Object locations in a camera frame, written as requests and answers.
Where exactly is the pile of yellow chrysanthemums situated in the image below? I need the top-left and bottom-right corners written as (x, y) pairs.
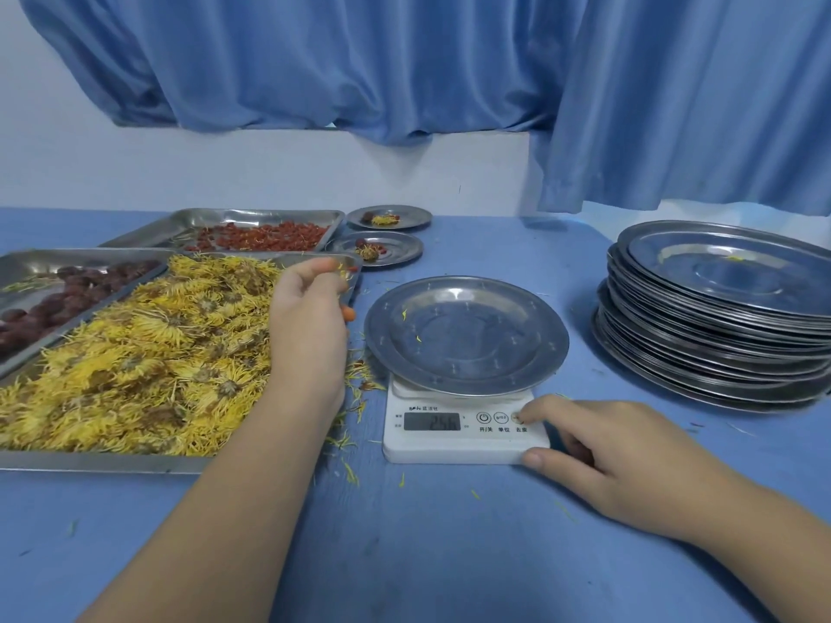
top-left (0, 254), bottom-right (355, 459)

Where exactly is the white digital kitchen scale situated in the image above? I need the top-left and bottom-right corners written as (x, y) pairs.
top-left (382, 376), bottom-right (551, 466)

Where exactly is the round steel plate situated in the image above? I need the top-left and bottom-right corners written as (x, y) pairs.
top-left (363, 275), bottom-right (570, 398)
top-left (347, 205), bottom-right (433, 232)
top-left (327, 231), bottom-right (424, 269)

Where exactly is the rectangular steel tray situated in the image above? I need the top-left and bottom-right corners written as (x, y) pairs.
top-left (99, 208), bottom-right (346, 254)
top-left (0, 247), bottom-right (177, 381)
top-left (0, 251), bottom-right (364, 476)

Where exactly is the stack of steel plates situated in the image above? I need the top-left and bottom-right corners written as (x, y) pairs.
top-left (590, 220), bottom-right (831, 414)

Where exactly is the wide blue curtain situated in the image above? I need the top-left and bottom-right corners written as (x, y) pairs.
top-left (16, 0), bottom-right (585, 147)

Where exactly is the person's right hand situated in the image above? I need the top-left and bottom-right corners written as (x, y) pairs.
top-left (517, 395), bottom-right (741, 546)

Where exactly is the blue tablecloth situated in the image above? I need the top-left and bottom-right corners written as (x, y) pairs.
top-left (0, 207), bottom-right (831, 623)

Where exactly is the narrow blue curtain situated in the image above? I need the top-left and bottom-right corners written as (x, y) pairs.
top-left (537, 0), bottom-right (831, 217)

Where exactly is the person's left forearm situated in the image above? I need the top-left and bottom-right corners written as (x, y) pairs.
top-left (77, 389), bottom-right (345, 623)

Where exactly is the person's left hand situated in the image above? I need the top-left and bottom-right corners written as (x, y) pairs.
top-left (267, 257), bottom-right (358, 413)

